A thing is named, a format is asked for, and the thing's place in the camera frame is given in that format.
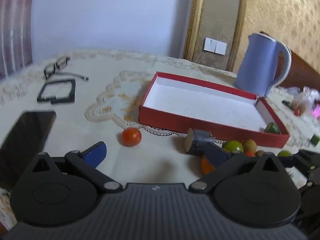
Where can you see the red cardboard box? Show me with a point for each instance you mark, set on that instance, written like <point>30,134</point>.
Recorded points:
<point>200,105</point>

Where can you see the black pen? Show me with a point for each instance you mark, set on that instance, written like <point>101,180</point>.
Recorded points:
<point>287,104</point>

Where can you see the brown wooden headboard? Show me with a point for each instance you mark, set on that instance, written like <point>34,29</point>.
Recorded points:
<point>303,72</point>

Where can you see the black rectangular frame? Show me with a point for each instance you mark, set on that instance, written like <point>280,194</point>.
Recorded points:
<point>72,90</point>

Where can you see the clear plastic bag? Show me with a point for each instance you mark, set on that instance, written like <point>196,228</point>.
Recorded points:
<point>306,97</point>

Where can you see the small red cherry tomato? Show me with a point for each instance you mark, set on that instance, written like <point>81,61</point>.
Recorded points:
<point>250,153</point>

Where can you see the black eyeglasses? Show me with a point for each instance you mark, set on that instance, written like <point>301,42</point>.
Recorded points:
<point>56,66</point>

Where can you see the green tomato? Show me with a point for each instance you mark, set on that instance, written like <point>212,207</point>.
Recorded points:
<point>284,153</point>
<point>233,146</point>

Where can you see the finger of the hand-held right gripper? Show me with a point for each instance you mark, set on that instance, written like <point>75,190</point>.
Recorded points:
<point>307,161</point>

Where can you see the black smartphone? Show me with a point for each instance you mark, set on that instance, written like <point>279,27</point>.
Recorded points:
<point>27,135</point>

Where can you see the blue electric kettle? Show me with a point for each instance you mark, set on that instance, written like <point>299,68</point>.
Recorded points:
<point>255,65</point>

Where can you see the small red ball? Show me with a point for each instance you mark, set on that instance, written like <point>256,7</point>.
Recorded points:
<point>297,112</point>

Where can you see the brown longan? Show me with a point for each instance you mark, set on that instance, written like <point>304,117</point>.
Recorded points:
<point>260,153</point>
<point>249,145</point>

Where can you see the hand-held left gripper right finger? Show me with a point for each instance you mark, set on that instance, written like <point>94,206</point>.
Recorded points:
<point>215,156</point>

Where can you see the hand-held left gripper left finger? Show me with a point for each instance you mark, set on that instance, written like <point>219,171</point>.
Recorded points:
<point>96,155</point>

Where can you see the dark sugarcane piece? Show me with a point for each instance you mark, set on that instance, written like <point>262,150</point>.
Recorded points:
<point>193,142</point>

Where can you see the large red tomato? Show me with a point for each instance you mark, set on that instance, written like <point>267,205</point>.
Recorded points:
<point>131,137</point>

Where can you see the pink patterned curtain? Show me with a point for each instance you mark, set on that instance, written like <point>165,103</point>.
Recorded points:
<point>15,30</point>

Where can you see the orange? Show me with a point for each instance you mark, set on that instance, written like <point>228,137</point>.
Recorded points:
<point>206,166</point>

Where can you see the white wall switch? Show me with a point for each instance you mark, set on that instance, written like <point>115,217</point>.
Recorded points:
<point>215,45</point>

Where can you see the gold framed wall panel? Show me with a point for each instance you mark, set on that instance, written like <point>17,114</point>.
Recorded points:
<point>217,17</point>

